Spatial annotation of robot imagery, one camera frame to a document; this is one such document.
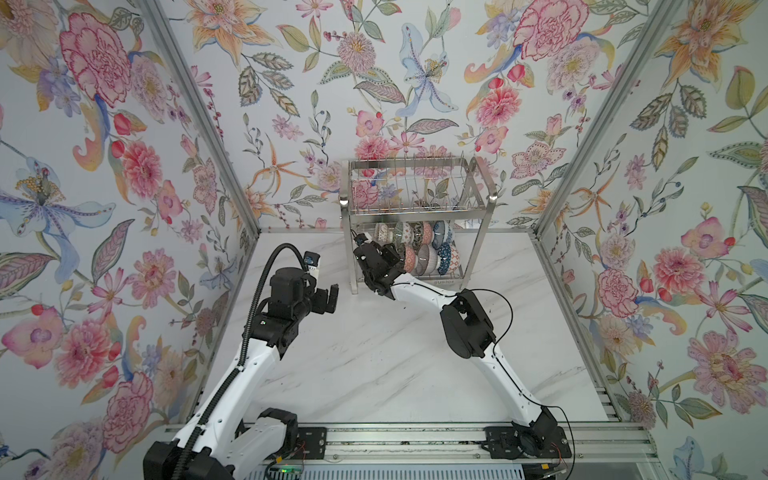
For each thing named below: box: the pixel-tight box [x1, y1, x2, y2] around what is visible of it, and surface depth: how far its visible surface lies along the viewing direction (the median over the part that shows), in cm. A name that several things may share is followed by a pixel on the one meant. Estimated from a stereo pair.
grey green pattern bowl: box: [401, 222, 415, 245], surface depth 108 cm
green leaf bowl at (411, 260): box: [404, 245, 419, 273], surface depth 100 cm
